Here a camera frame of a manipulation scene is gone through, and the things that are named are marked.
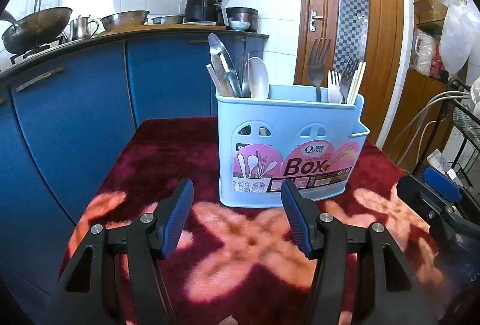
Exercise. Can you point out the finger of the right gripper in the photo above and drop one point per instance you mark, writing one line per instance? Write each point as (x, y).
(426, 202)
(441, 184)

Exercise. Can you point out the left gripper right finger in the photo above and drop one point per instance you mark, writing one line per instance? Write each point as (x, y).
(388, 291)

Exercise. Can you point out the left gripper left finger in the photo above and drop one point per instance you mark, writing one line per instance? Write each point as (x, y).
(88, 291)

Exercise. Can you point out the wooden chopstick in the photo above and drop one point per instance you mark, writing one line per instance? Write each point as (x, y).
(357, 83)
(352, 85)

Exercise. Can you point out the beige plastic fork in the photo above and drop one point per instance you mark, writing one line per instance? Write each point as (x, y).
(335, 95)

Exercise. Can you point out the steel fork with long handle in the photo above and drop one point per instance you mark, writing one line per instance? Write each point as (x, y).
(316, 64)

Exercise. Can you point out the white plastic spoon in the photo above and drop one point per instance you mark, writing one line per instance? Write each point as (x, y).
(258, 79)

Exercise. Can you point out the thin beige chopstick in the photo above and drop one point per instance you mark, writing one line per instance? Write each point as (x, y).
(215, 80)

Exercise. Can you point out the steel table knife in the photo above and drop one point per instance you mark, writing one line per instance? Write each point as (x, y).
(223, 66)

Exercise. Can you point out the small steel fork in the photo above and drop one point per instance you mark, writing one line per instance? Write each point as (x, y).
(350, 66)

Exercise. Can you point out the white power strip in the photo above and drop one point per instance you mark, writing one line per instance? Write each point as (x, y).
(438, 161)

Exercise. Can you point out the light blue chopsticks box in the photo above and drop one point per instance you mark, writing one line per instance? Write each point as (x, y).
(289, 135)

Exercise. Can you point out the red floral table cloth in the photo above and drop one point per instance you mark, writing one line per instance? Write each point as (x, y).
(243, 263)

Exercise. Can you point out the white plastic bag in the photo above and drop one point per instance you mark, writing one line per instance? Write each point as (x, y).
(459, 32)

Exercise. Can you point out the blue base cabinets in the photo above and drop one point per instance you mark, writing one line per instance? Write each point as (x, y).
(66, 115)

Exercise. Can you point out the wooden door with glass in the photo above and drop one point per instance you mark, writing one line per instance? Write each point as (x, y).
(369, 31)

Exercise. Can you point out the steel pitcher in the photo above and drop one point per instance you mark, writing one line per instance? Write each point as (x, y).
(82, 28)

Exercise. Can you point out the small white bowl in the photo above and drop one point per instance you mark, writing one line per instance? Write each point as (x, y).
(238, 25)

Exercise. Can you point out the black wok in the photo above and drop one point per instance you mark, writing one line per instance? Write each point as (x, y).
(36, 29)

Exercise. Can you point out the dark rice cooker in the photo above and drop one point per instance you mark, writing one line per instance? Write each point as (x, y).
(244, 14)

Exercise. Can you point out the steel colander bowl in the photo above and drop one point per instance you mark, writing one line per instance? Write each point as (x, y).
(124, 19)

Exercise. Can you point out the small steel bowl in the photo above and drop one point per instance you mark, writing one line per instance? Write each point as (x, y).
(168, 20)

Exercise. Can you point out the black air fryer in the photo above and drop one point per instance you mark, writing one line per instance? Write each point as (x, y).
(206, 10)

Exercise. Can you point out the black wire rack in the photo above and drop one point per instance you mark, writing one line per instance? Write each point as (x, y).
(450, 123)

